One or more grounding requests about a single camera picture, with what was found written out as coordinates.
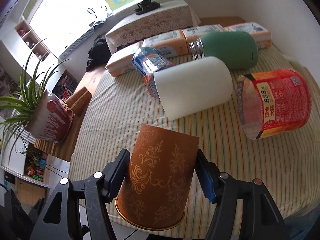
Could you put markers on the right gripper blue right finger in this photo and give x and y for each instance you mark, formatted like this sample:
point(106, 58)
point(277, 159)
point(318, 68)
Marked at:
point(208, 176)

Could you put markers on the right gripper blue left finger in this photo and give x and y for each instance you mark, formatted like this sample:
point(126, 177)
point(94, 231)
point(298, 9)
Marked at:
point(115, 173)

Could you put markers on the brown patterned paper cup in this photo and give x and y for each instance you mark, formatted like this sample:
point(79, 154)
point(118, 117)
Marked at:
point(155, 190)

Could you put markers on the white plastic cup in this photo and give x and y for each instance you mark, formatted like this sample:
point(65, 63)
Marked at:
point(194, 86)

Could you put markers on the striped yellow tablecloth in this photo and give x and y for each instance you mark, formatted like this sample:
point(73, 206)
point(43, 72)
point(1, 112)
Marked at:
point(287, 163)

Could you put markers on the red white flower pot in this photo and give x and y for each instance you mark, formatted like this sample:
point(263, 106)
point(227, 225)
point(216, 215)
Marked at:
point(51, 120)

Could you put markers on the red instant noodle bowl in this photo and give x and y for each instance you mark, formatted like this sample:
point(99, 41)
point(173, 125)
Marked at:
point(273, 102)

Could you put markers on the orange tissue pack left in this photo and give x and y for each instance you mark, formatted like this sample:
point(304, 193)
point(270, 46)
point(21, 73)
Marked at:
point(121, 61)

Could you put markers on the orange tissue pack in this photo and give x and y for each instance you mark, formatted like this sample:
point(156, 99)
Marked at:
point(121, 61)
point(170, 44)
point(261, 35)

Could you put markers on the blue orange snack pack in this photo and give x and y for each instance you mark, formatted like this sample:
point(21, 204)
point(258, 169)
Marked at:
point(147, 61)

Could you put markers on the green spider plant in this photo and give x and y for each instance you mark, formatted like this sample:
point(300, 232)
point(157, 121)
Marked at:
point(24, 102)

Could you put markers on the black bag on floor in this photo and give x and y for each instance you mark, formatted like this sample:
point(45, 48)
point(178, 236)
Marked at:
point(99, 54)

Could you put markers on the green insulated bottle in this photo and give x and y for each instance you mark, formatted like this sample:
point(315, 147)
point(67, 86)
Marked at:
point(236, 49)

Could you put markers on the orange tissue pack middle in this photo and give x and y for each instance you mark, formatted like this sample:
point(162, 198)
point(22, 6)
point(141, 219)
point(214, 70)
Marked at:
point(170, 44)

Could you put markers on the orange tissue pack right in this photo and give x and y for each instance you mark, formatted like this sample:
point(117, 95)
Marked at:
point(261, 35)

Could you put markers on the lace covered side table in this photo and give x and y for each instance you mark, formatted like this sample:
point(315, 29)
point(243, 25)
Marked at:
point(169, 16)

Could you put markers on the white pink wall shelf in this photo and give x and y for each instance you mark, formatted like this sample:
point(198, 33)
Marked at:
point(19, 46)

